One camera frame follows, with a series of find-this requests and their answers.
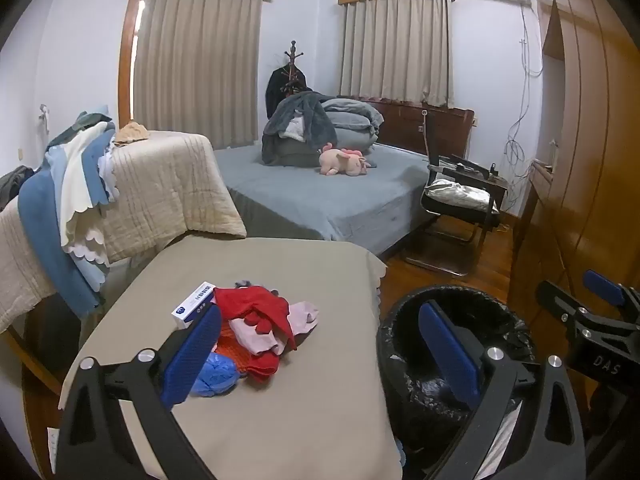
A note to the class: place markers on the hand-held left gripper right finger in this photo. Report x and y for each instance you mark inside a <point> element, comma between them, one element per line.
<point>447,350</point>

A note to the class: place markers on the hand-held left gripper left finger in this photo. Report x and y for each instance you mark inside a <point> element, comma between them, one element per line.
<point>192,355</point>

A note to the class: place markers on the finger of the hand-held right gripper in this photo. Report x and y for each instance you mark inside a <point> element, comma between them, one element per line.
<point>602,284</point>
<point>555,296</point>

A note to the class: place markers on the blue plastic bag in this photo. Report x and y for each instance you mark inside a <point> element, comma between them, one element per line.
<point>217,375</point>

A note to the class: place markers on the orange knitted cloth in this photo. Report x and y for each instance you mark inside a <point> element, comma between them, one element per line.
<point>231,347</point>

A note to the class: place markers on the black-lined trash bin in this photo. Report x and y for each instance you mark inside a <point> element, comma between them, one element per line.
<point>405,340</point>

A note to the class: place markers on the red cloth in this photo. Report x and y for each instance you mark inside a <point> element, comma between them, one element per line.
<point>250,302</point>

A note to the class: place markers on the pink cloth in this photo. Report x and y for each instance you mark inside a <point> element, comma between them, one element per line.
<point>300,317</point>

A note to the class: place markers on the white and blue box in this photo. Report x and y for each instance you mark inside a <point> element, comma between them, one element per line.
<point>192,305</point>

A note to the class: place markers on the grey sock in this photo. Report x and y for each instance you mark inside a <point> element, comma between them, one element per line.
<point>242,284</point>

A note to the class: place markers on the wooden side table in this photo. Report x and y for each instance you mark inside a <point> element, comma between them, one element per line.
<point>540,175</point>

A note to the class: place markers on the light blue scalloped cloth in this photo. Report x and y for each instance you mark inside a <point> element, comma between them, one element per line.
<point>92,272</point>

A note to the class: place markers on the white patterned cushion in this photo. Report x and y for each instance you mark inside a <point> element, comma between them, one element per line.
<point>460,194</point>

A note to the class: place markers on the black metal chair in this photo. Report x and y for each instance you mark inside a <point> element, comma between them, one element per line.
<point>435,205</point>

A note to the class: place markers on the wooden wardrobe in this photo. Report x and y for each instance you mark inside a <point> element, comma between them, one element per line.
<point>590,135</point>

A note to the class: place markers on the wooden chair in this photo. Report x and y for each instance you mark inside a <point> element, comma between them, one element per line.
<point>30,355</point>

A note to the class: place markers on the beige quilt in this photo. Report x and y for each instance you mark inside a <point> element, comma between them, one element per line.
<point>165,185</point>

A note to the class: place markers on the dark blue scalloped cloth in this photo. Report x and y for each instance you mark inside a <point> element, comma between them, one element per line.
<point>42,230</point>

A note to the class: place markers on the bed with grey sheet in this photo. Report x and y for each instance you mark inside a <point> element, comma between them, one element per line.
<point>310,195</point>

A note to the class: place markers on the wooden headboard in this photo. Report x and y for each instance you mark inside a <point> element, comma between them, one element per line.
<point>440,125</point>

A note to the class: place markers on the cream scalloped cloth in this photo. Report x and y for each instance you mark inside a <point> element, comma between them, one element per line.
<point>75,185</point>

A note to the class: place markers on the grey bent tube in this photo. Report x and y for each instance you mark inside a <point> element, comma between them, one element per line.
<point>426,130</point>

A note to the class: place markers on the pink plush toy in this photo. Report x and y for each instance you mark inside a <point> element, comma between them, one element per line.
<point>342,162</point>

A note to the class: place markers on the tan knit cloth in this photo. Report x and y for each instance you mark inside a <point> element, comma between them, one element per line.
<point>132,132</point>

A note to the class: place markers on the folded grey duvet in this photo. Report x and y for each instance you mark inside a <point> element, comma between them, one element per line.
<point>350,120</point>

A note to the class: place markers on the dark grey blanket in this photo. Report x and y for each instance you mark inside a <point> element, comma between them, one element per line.
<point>295,110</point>

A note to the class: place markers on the dark jacket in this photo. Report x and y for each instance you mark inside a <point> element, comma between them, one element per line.
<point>277,90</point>

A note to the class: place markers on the beige curtain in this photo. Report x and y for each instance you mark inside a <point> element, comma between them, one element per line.
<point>395,50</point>
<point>200,60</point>

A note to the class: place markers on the wooden coat rack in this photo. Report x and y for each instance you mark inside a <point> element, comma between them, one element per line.
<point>292,55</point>

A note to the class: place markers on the white wall hook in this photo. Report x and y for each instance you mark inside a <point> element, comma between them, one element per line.
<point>45,116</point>

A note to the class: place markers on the wooden window frame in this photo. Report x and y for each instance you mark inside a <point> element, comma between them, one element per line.
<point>127,60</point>

